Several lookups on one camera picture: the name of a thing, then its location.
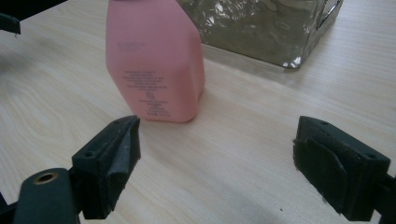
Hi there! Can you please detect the pink plastic bottle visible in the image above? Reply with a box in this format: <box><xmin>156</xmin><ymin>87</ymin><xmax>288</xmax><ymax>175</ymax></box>
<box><xmin>105</xmin><ymin>0</ymin><xmax>206</xmax><ymax>123</ymax></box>

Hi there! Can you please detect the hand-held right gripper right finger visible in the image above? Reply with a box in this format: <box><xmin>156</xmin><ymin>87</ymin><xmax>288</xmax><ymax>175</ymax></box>
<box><xmin>292</xmin><ymin>115</ymin><xmax>391</xmax><ymax>222</ymax></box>

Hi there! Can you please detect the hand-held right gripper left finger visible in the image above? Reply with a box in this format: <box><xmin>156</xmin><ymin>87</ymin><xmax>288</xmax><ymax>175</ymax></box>
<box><xmin>71</xmin><ymin>115</ymin><xmax>142</xmax><ymax>220</ymax></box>

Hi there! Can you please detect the silver foil bag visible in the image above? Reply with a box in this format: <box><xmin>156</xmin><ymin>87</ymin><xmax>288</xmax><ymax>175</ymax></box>
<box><xmin>176</xmin><ymin>0</ymin><xmax>345</xmax><ymax>70</ymax></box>

